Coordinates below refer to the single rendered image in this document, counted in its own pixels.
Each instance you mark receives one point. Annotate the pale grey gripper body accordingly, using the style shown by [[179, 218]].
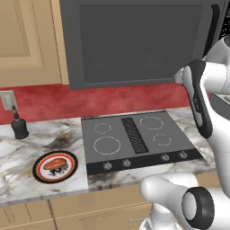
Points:
[[179, 76]]

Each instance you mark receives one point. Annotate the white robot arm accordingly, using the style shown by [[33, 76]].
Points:
[[220, 143]]

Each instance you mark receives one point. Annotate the dark grey microwave door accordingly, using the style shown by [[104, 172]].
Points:
[[134, 45]]

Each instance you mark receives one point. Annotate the dark grey microwave oven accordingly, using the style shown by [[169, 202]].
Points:
[[224, 18]]

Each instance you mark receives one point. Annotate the grey metal pot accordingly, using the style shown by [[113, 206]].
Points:
[[221, 102]]

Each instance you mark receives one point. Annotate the grey hob knob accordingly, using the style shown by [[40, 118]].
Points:
[[126, 163], [165, 157], [107, 165], [183, 154]]

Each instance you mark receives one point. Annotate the grey hob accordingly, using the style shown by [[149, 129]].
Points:
[[116, 149]]

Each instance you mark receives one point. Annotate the black and red patterned plate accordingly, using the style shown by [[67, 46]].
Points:
[[67, 172]]

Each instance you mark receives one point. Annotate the black soap dispenser bottle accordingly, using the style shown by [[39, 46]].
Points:
[[19, 127]]

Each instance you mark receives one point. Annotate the beige base cupboard door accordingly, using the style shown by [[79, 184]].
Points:
[[24, 217]]

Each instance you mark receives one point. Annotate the beige wall cupboard door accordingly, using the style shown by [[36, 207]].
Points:
[[27, 42]]

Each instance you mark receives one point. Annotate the grey wall socket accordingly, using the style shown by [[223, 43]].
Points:
[[7, 99]]

